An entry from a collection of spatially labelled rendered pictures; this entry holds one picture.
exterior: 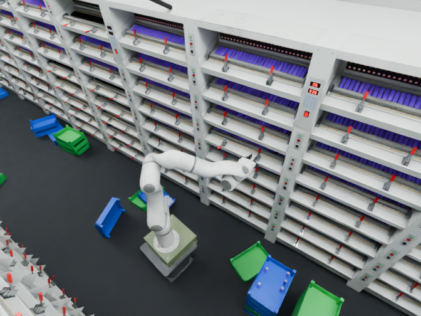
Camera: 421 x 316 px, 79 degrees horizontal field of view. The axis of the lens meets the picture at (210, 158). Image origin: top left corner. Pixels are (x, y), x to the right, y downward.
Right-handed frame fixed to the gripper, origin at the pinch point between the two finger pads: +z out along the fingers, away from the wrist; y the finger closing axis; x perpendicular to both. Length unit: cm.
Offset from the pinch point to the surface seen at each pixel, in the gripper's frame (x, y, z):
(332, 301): -69, 77, -12
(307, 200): -25.0, 38.1, 14.7
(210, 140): -7.6, -37.6, 9.4
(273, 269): -70, 38, -15
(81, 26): 49, -158, 1
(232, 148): -7.4, -19.8, 9.8
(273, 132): 16.2, 5.6, 10.4
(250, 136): 10.4, -6.1, 5.4
